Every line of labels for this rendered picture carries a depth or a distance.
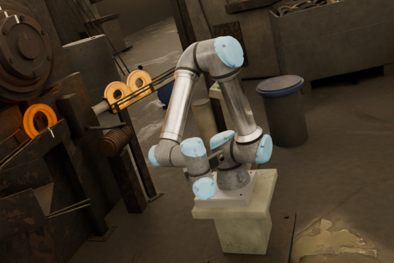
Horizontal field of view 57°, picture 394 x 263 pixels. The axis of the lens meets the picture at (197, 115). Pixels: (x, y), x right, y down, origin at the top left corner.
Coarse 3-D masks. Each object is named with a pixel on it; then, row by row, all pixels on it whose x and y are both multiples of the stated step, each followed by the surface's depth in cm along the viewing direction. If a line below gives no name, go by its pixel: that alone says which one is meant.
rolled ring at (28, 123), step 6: (30, 108) 173; (36, 108) 176; (42, 108) 179; (48, 108) 182; (24, 114) 173; (30, 114) 172; (48, 114) 183; (54, 114) 185; (24, 120) 171; (30, 120) 172; (48, 120) 185; (54, 120) 185; (24, 126) 171; (30, 126) 171; (48, 126) 185; (30, 132) 171; (36, 132) 174
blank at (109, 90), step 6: (108, 84) 209; (114, 84) 208; (120, 84) 210; (126, 84) 212; (108, 90) 206; (114, 90) 208; (120, 90) 213; (126, 90) 212; (108, 96) 207; (120, 102) 211; (126, 102) 213
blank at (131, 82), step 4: (132, 72) 215; (136, 72) 214; (140, 72) 216; (144, 72) 217; (128, 76) 214; (132, 76) 213; (136, 76) 215; (140, 76) 216; (144, 76) 218; (148, 76) 219; (128, 80) 213; (132, 80) 213; (144, 80) 218; (148, 80) 219; (128, 84) 213; (132, 84) 214; (144, 84) 219; (132, 88) 214; (136, 88) 216; (144, 88) 219; (132, 92) 215; (144, 92) 219
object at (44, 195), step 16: (0, 176) 137; (16, 176) 139; (32, 176) 141; (48, 176) 142; (0, 192) 139; (16, 192) 141; (32, 192) 116; (48, 192) 137; (0, 208) 115; (16, 208) 116; (32, 208) 117; (48, 208) 127; (0, 224) 116; (16, 224) 118; (32, 224) 119; (0, 240) 118; (32, 240) 133; (48, 240) 136; (48, 256) 137
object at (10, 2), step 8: (0, 0) 161; (8, 0) 165; (24, 8) 173; (32, 16) 177; (40, 24) 181; (48, 80) 182; (0, 88) 157; (40, 88) 177; (0, 96) 157; (8, 96) 160; (16, 96) 164; (24, 96) 168; (32, 96) 172
